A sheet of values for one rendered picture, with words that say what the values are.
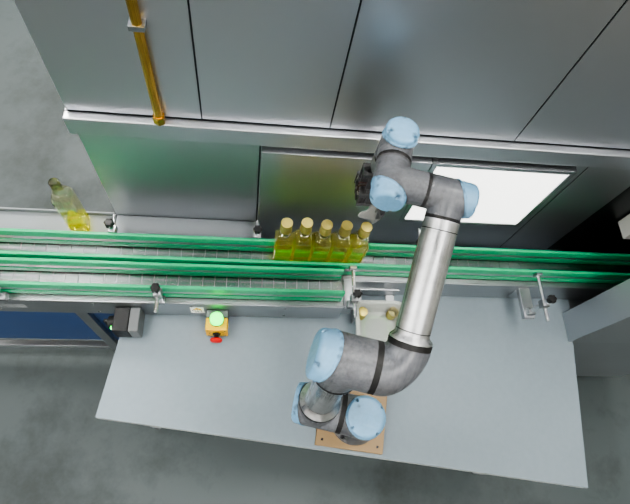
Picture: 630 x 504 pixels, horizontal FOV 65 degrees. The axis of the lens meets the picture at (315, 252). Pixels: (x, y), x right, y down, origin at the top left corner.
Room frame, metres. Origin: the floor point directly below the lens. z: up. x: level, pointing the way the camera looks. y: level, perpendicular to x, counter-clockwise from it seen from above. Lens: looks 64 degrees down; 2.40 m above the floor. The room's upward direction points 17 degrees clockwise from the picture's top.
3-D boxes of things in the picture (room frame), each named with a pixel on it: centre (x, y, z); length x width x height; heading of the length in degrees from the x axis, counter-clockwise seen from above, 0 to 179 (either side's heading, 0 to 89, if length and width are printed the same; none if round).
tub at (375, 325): (0.54, -0.29, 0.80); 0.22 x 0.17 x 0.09; 17
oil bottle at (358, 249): (0.72, -0.12, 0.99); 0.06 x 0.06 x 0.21; 17
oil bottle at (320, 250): (0.69, -0.01, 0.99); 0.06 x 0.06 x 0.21; 16
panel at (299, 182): (0.89, -0.21, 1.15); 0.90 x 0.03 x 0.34; 107
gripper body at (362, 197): (0.71, -0.09, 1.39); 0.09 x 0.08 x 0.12; 108
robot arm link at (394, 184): (0.62, -0.12, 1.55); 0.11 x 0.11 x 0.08; 3
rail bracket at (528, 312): (0.79, -0.77, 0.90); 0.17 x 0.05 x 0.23; 17
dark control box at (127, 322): (0.33, 0.51, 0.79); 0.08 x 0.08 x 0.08; 17
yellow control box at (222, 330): (0.42, 0.24, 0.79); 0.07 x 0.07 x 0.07; 17
